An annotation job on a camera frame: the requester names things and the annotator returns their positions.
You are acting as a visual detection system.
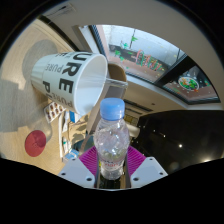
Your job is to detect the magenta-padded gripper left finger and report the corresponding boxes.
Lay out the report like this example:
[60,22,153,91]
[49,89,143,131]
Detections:
[57,145,100,190]

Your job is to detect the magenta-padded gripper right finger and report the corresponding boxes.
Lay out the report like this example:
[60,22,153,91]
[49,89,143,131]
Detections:
[125,145,169,190]

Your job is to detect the clear blue-capped water bottle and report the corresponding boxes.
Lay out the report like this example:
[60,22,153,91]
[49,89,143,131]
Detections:
[93,97,131,181]

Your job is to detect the small blue white carton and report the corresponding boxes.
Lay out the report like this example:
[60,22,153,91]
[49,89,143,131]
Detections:
[63,149,80,163]

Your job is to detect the flat round red coaster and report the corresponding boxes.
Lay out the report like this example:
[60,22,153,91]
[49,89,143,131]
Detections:
[24,129,48,158]

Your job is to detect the pill blister pack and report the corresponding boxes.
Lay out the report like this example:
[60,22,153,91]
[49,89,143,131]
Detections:
[43,101,66,124]

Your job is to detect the white black-lettered paper cup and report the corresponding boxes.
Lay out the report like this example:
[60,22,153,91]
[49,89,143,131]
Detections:
[30,52,109,116]

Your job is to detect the window with festive decals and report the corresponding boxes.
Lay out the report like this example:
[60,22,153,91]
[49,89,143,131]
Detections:
[88,24,221,105]

